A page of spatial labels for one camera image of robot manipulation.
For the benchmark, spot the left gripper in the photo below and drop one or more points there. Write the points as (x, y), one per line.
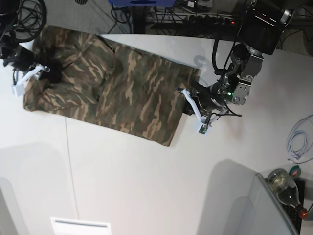
(207, 99)

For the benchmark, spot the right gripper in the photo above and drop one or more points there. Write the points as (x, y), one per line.
(22, 59)

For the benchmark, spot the camouflage t-shirt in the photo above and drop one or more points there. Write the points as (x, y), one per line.
(112, 85)

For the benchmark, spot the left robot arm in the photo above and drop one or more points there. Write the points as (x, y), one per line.
(263, 24)

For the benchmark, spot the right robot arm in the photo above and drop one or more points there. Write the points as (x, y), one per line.
(22, 45)

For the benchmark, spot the black power strip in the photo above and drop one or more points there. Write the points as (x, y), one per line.
(206, 20)

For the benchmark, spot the blue box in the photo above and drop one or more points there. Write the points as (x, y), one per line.
(162, 3)

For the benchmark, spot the green tape roll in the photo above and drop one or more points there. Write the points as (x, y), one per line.
(295, 172)

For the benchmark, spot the clear glass bottle red cap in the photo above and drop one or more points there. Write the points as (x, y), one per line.
(286, 191)

